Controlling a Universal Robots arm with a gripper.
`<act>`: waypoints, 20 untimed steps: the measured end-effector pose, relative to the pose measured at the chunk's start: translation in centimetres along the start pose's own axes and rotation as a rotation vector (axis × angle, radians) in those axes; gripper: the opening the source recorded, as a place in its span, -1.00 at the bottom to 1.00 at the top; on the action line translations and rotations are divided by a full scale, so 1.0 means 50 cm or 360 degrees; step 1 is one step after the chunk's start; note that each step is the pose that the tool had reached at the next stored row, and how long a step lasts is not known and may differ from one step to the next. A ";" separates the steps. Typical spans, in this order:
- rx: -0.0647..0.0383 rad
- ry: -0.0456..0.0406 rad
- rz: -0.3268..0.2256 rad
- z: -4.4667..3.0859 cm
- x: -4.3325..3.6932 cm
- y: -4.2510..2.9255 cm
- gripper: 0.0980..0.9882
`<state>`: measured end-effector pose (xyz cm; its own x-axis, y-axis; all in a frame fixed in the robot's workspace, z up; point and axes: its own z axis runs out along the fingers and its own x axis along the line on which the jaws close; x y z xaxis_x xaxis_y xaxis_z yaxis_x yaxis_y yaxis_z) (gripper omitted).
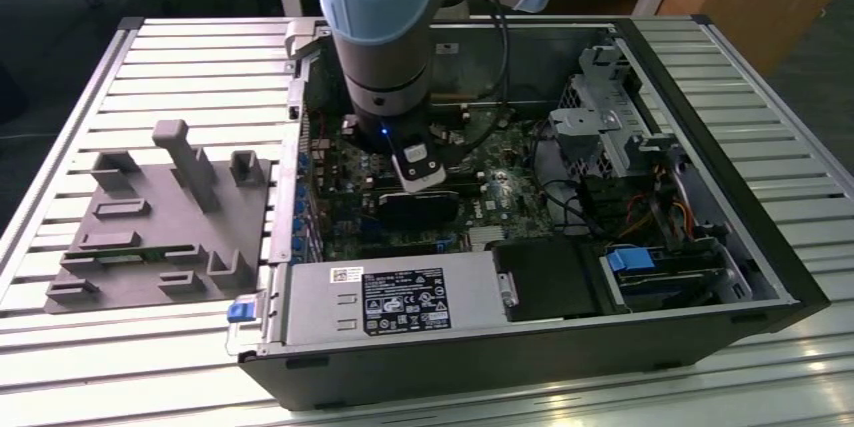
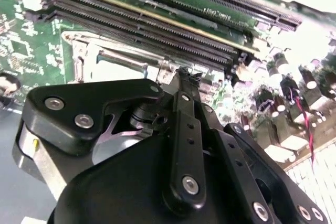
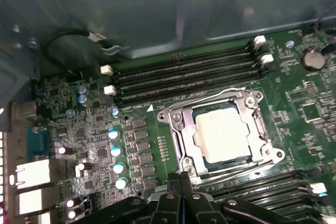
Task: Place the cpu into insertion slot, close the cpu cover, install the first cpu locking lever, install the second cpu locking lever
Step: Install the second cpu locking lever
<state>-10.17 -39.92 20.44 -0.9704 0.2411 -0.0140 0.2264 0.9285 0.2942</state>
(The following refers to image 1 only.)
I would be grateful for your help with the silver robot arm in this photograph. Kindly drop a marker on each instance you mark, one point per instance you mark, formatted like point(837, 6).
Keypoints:
point(381, 72)

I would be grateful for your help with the black drive bay cover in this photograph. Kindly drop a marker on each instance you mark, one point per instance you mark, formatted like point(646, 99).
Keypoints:
point(548, 277)

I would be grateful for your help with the black graphics card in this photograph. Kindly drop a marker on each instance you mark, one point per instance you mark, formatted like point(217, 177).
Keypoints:
point(421, 212)

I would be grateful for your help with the green motherboard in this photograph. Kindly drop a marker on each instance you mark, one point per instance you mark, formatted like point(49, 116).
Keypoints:
point(508, 182)

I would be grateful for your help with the silver chipset heatsink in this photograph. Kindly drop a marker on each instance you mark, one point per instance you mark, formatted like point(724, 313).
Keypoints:
point(488, 238)

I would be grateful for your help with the metal drive cage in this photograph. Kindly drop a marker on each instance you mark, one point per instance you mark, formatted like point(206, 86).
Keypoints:
point(588, 132)

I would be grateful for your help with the grey power supply unit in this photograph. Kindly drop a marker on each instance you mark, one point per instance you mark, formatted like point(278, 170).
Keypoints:
point(321, 297)

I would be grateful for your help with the grey parts rack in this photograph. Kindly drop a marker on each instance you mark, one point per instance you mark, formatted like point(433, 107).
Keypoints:
point(167, 227)

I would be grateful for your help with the blue case latch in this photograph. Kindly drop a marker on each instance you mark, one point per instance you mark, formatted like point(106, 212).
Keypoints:
point(242, 312)

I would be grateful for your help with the green RAM stick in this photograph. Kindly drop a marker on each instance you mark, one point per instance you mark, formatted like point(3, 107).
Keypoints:
point(127, 259)

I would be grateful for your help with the hard disk in blue carrier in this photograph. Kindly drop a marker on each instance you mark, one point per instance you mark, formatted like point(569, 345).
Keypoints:
point(637, 259)

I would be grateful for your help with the black PC case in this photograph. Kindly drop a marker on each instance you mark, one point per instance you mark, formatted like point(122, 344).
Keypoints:
point(534, 372)

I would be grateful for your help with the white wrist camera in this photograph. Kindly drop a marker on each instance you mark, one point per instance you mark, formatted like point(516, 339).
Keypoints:
point(421, 172)

